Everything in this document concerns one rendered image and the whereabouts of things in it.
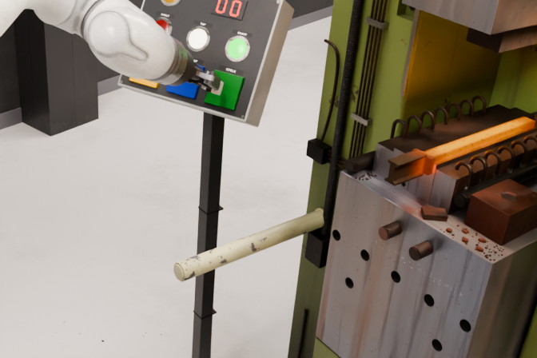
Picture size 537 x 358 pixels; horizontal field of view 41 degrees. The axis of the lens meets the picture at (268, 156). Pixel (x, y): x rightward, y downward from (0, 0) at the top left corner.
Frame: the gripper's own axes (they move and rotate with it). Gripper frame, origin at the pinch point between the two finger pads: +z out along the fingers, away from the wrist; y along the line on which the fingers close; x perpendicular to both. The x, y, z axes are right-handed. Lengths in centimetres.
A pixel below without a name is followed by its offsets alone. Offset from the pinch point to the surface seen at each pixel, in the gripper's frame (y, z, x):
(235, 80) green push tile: 2.1, 5.4, 2.7
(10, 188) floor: -133, 112, -54
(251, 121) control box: 7.1, 8.9, -4.6
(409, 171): 45.0, -1.1, -6.0
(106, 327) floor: -46, 71, -79
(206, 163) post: -9.5, 28.5, -17.0
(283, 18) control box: 7.1, 9.0, 18.9
